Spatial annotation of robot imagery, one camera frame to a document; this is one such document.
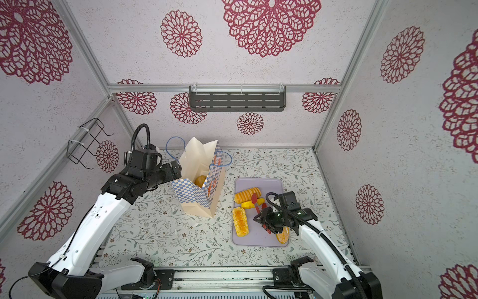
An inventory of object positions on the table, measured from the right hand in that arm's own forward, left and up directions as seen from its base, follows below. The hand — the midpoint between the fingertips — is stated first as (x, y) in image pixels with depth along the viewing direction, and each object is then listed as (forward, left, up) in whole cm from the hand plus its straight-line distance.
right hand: (257, 219), depth 79 cm
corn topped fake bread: (+1, +7, -7) cm, 10 cm away
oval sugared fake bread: (-4, -12, -8) cm, 15 cm away
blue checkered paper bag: (+4, +22, +16) cm, 27 cm away
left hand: (+11, +35, +16) cm, 40 cm away
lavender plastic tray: (-3, -1, -11) cm, 12 cm away
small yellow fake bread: (+10, +3, -7) cm, 12 cm away
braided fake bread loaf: (+16, +5, -7) cm, 18 cm away
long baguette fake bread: (+24, +30, -6) cm, 39 cm away
